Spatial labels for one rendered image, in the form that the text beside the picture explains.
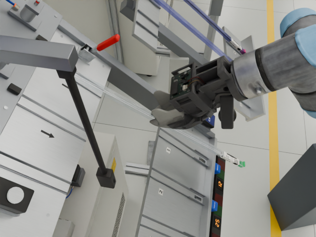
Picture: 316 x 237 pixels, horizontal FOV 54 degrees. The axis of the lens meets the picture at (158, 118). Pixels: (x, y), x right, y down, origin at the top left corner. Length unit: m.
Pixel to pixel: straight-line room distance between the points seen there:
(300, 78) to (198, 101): 0.16
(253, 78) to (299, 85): 0.07
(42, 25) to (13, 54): 0.35
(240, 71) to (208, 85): 0.06
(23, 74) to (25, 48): 0.29
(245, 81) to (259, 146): 1.31
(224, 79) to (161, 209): 0.35
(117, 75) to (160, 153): 0.22
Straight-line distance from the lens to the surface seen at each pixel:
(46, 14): 0.63
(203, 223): 0.82
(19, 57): 0.27
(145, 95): 0.79
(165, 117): 0.60
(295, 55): 0.49
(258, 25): 2.46
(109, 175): 0.44
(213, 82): 0.53
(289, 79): 0.51
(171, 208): 0.76
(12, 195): 0.50
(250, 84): 0.51
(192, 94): 0.52
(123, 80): 0.77
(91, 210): 0.96
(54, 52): 0.25
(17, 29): 0.59
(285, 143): 1.87
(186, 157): 0.83
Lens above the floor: 1.52
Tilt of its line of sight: 57 degrees down
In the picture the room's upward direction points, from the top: straight up
